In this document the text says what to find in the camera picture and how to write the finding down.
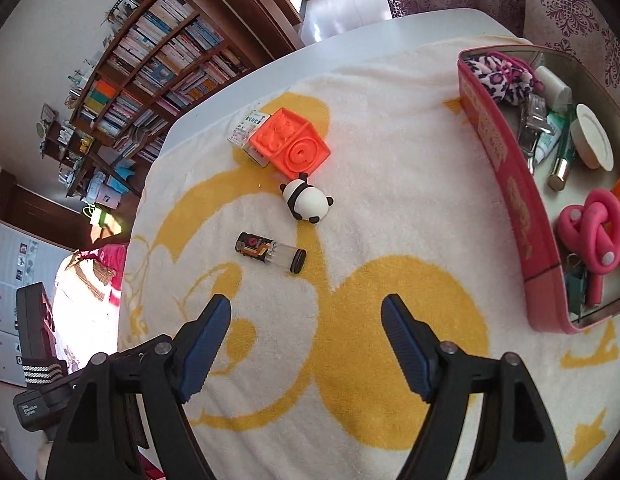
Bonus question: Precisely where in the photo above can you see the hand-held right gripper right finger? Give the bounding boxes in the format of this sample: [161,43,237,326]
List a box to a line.
[380,294,568,480]

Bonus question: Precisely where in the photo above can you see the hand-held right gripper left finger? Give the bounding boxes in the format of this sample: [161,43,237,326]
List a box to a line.
[44,294,233,480]

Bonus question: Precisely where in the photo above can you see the glass vial with dark label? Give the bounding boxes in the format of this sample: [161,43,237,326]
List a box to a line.
[234,231,307,275]

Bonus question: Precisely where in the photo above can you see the small teal binder clip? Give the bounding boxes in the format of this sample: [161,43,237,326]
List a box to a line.
[564,254,589,318]

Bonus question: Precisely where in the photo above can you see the red tin container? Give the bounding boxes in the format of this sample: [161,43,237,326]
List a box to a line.
[456,45,620,336]

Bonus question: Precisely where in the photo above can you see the panda toy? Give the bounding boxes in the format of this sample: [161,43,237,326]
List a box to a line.
[280,172,335,225]

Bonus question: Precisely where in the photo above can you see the pink knot toy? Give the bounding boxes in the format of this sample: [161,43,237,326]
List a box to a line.
[556,188,620,309]

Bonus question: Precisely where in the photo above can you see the large orange embossed cube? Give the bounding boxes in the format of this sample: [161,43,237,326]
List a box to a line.
[248,106,332,181]

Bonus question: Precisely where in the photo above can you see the yellow cardboard box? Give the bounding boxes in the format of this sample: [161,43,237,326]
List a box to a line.
[226,108,271,168]

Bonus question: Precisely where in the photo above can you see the white and green ointment tube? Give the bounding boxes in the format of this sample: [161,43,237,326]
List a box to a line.
[534,112,566,163]

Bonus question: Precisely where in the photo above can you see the metal spring clip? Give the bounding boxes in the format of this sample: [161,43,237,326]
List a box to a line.
[515,92,553,176]

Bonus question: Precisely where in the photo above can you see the white round lid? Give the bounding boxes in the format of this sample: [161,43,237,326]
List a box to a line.
[572,103,616,171]

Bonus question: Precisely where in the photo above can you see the red blanket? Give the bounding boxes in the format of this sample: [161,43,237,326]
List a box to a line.
[55,242,128,306]

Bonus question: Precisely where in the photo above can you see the white cabinet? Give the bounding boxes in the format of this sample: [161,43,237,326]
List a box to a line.
[0,220,66,386]

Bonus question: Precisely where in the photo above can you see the white and yellow towel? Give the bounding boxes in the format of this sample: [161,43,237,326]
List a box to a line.
[117,35,620,480]

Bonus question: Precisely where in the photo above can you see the green bag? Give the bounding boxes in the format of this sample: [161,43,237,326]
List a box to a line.
[82,203,111,228]

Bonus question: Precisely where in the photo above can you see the blue storage boxes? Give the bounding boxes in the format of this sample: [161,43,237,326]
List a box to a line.
[87,160,136,206]

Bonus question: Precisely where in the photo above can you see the wooden bookshelf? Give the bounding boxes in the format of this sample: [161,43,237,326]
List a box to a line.
[40,0,301,211]

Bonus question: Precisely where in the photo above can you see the leopard print scrunchie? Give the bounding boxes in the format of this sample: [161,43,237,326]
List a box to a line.
[462,51,536,107]

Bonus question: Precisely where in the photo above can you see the rows of books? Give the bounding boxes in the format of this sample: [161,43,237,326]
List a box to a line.
[65,0,251,161]

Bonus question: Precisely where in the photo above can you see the small white bottle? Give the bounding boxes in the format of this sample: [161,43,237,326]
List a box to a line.
[534,65,573,103]

